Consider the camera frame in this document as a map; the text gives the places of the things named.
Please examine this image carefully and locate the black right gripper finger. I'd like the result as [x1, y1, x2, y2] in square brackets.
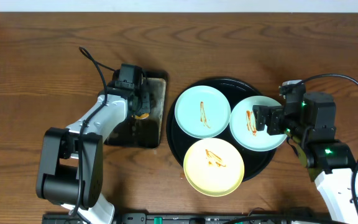
[252, 105, 270, 117]
[255, 114, 269, 131]

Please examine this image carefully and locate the light blue plate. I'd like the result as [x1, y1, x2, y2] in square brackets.
[174, 85, 231, 139]
[229, 96, 286, 152]

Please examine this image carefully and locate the orange green sponge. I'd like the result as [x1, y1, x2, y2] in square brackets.
[134, 113, 149, 119]

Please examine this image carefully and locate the yellow plate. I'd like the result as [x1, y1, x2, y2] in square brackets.
[183, 138, 245, 197]

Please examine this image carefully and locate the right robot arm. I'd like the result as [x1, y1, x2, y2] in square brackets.
[252, 85, 358, 223]

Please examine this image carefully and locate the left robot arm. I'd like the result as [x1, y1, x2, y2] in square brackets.
[35, 78, 151, 223]

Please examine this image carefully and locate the black rectangular soapy tray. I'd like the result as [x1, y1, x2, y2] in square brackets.
[104, 70, 168, 149]

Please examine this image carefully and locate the black round tray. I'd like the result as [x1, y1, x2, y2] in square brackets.
[166, 77, 276, 181]

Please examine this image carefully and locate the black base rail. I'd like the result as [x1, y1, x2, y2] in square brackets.
[41, 212, 332, 224]

